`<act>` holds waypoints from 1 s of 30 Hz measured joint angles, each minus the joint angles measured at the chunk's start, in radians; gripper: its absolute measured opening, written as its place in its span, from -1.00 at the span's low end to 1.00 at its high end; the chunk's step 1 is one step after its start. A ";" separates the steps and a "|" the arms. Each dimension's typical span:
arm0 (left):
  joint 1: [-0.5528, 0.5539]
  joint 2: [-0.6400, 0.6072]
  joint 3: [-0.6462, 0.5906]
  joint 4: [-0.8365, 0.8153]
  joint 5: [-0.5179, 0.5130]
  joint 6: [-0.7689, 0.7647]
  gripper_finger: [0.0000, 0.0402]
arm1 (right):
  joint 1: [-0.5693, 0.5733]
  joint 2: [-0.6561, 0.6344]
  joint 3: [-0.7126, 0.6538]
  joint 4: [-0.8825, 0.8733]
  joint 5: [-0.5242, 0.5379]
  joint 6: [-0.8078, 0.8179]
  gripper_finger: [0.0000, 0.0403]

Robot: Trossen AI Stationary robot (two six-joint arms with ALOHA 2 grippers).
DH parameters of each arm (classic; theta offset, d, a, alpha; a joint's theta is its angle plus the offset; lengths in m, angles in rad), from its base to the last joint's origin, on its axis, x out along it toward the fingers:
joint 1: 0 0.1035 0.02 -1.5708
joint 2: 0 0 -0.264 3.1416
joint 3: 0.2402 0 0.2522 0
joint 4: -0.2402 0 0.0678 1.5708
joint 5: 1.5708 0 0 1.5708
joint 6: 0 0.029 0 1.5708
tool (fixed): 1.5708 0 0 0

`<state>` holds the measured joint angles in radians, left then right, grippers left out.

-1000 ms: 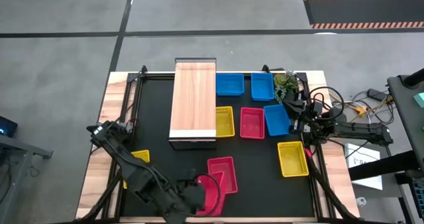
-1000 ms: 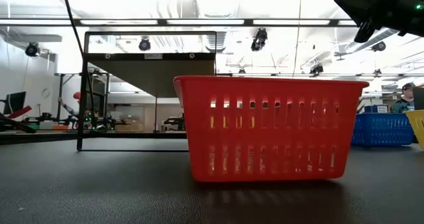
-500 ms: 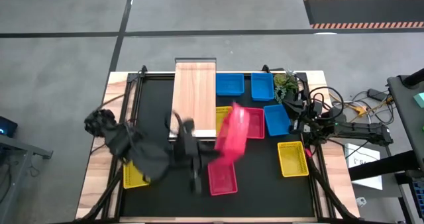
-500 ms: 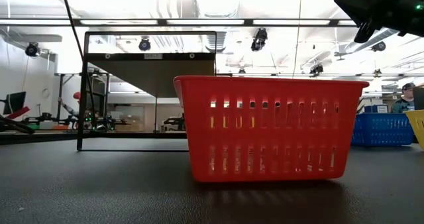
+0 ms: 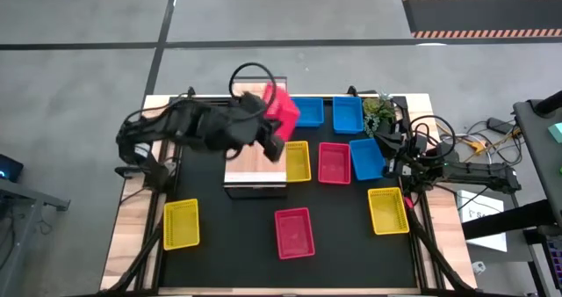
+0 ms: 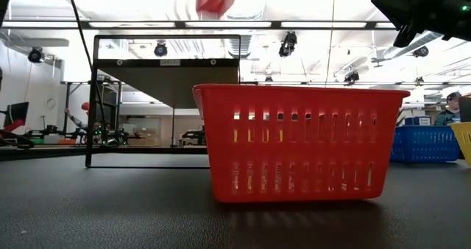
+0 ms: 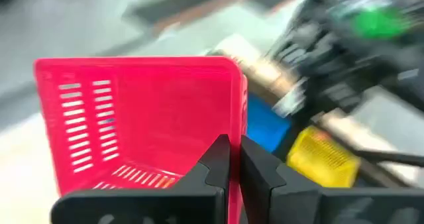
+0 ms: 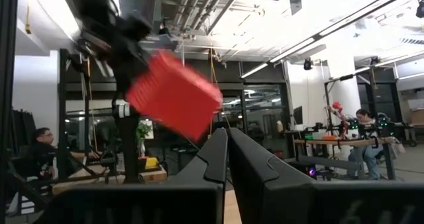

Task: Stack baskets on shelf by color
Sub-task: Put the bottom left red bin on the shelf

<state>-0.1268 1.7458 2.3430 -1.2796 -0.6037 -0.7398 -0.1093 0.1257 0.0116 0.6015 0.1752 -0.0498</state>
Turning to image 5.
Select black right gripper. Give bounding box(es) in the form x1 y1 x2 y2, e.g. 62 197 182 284
373 132 416 180

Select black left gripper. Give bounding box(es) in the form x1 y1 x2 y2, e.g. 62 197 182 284
227 92 274 154

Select blue plastic basket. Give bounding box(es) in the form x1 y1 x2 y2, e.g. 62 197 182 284
349 138 387 182
291 97 325 128
332 96 365 135

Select red plastic basket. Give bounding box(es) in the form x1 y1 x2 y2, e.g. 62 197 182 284
262 82 302 142
317 141 352 185
274 206 316 261

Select yellow plastic basket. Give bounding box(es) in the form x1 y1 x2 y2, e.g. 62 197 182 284
367 186 411 236
285 141 313 184
162 198 201 251

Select green artificial succulent plant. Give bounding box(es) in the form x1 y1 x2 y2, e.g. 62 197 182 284
362 92 399 138

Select yellow power plug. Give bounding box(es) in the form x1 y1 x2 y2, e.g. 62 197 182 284
465 139 488 154

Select white cardboard box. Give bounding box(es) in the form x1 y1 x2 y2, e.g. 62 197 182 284
456 190 508 253

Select black power adapter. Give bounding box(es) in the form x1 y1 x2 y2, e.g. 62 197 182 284
486 117 513 134

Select black metal beam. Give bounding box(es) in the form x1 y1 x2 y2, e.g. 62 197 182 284
460 199 557 241

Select dark grey desk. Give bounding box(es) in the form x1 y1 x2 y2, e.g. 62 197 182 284
512 98 562 228

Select black hazard-striped floor mat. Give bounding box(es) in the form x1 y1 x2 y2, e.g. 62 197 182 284
402 0 562 40

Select black tube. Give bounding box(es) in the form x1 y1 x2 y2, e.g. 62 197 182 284
533 90 562 116

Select teal block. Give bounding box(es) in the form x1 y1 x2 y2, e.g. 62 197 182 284
547 121 562 144

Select keyboard with purple light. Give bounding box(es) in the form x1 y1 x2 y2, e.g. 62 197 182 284
546 239 562 280

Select grey metal desk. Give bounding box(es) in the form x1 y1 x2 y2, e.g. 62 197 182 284
0 177 71 297

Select dark device with blue light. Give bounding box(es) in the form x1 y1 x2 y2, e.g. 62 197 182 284
0 153 25 184

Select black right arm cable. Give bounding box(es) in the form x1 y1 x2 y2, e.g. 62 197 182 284
407 114 458 157

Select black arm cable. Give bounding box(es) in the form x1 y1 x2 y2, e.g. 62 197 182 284
227 62 278 112
407 114 458 157

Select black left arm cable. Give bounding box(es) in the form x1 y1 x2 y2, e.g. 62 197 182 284
227 62 278 112

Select white floor cable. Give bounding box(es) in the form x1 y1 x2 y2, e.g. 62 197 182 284
438 132 494 166

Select black floor cable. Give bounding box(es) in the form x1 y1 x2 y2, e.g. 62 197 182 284
456 125 524 175

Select black diagonal frame brace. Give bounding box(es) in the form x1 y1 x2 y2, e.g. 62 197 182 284
103 220 166 294
406 206 473 294

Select black aluminium rig frame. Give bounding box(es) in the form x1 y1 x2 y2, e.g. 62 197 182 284
100 84 479 297

